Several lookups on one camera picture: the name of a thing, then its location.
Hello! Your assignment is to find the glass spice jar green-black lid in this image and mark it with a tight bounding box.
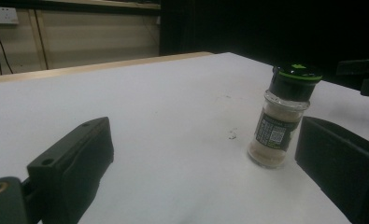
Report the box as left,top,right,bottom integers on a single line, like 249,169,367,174
247,63,324,170

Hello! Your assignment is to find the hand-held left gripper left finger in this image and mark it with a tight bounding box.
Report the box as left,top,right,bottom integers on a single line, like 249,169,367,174
26,117,115,224

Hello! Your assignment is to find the black horizontal bar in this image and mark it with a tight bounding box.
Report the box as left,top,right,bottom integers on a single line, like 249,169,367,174
0,0,162,17

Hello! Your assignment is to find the white wall socket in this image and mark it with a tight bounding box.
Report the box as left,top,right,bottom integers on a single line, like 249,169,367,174
0,6,20,25

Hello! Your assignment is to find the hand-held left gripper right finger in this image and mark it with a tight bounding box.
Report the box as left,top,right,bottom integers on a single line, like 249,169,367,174
294,116,369,224

